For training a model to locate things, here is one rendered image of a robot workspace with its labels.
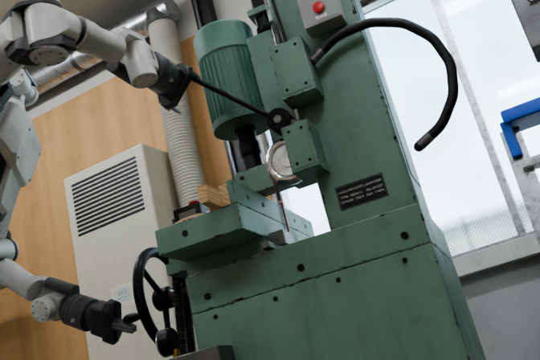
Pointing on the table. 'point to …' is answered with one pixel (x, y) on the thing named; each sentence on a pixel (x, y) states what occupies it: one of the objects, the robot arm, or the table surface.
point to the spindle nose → (249, 146)
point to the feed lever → (280, 116)
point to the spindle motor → (228, 76)
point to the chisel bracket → (259, 181)
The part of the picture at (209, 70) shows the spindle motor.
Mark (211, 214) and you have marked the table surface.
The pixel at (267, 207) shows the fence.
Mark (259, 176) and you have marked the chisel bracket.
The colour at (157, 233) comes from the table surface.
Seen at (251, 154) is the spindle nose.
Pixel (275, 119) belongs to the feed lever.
